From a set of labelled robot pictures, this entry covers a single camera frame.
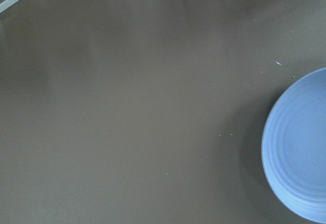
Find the blue round plate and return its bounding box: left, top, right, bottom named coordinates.
left=261, top=68, right=325, bottom=223

